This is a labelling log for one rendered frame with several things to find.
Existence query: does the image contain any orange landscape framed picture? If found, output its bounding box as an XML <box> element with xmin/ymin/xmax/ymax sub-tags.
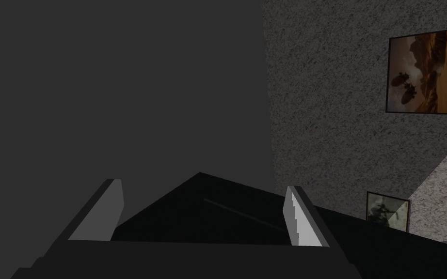
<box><xmin>385</xmin><ymin>28</ymin><xmax>447</xmax><ymax>115</ymax></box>

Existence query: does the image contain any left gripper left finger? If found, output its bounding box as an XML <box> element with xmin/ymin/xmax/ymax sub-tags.
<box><xmin>56</xmin><ymin>178</ymin><xmax>125</xmax><ymax>242</ymax></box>

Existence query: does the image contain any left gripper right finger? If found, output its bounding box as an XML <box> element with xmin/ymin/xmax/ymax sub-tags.
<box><xmin>282</xmin><ymin>186</ymin><xmax>336</xmax><ymax>248</ymax></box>

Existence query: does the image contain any pale grey framed picture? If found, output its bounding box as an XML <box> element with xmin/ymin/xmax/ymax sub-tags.
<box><xmin>365</xmin><ymin>191</ymin><xmax>412</xmax><ymax>233</ymax></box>

